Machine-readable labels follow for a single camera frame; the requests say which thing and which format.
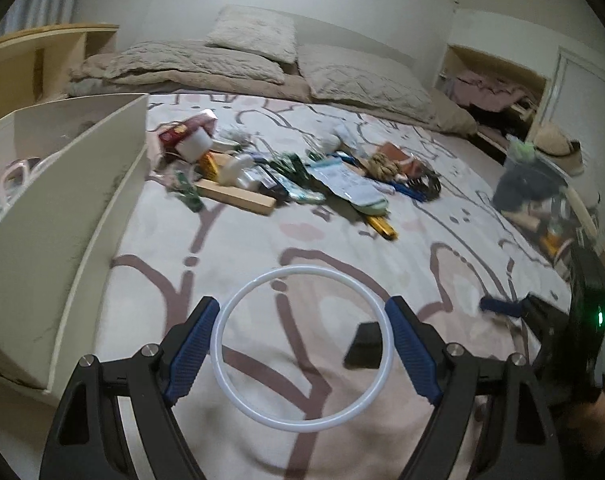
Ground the white tape roll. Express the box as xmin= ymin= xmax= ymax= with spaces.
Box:
xmin=180 ymin=130 xmax=213 ymax=161

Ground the white cabinet door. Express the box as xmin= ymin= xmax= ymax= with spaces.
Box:
xmin=547 ymin=45 xmax=605 ymax=161

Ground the white cardboard box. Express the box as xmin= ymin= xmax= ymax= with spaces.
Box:
xmin=0 ymin=92 xmax=150 ymax=393

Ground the green printed strip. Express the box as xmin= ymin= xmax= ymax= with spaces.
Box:
xmin=175 ymin=172 xmax=203 ymax=211

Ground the blue pen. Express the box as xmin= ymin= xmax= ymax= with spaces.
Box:
xmin=390 ymin=182 xmax=428 ymax=203

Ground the grey curtain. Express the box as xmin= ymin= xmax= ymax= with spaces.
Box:
xmin=0 ymin=0 xmax=83 ymax=41

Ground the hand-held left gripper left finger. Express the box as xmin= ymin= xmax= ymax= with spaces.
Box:
xmin=38 ymin=296 xmax=221 ymax=480

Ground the small black flat object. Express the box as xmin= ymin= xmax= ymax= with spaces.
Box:
xmin=343 ymin=322 xmax=386 ymax=368

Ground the white small bottle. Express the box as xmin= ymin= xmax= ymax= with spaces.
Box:
xmin=217 ymin=155 xmax=256 ymax=186

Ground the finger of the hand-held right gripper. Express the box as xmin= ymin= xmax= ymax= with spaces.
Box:
xmin=479 ymin=295 xmax=533 ymax=318

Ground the wooden bar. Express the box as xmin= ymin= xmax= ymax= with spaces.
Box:
xmin=195 ymin=180 xmax=277 ymax=216

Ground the beige quilted blanket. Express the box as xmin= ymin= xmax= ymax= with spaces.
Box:
xmin=67 ymin=40 xmax=288 ymax=98

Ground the brown leather wallet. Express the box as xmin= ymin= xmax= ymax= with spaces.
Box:
xmin=377 ymin=141 xmax=413 ymax=166

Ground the white crumpled tissue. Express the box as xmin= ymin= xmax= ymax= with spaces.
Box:
xmin=323 ymin=122 xmax=363 ymax=151

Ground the coiled beige rope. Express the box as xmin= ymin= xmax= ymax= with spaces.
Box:
xmin=365 ymin=152 xmax=398 ymax=181

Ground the black coiled cable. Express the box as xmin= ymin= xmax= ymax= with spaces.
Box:
xmin=407 ymin=170 xmax=442 ymax=201

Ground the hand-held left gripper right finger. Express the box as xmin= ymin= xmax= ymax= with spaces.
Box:
xmin=384 ymin=296 xmax=568 ymax=480

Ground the beige fluffy pillow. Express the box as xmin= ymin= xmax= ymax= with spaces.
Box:
xmin=205 ymin=5 xmax=298 ymax=63

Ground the large white plastic ring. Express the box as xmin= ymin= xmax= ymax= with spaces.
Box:
xmin=210 ymin=266 xmax=397 ymax=432

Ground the pink clothes pile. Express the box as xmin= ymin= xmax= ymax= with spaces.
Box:
xmin=447 ymin=67 xmax=541 ymax=116

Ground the yellow utility knife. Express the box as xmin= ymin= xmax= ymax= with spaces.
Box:
xmin=365 ymin=215 xmax=398 ymax=241

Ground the person's right forearm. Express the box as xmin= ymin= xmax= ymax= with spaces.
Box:
xmin=557 ymin=375 xmax=605 ymax=461

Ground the red flat box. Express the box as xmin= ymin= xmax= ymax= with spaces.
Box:
xmin=157 ymin=115 xmax=218 ymax=148

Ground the small white plastic ring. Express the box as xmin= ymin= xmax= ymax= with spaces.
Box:
xmin=1 ymin=157 xmax=46 ymax=196

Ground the green patterned packet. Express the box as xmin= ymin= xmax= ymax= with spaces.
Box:
xmin=267 ymin=152 xmax=328 ymax=203

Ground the wooden headboard shelf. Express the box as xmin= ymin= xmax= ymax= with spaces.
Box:
xmin=0 ymin=22 xmax=119 ymax=126

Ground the white printed paper packet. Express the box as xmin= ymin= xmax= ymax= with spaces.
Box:
xmin=307 ymin=160 xmax=388 ymax=208

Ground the woven straw hat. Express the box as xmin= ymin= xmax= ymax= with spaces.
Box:
xmin=530 ymin=125 xmax=583 ymax=176

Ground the beige quilted pillow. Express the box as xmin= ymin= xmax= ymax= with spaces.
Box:
xmin=297 ymin=42 xmax=478 ymax=136

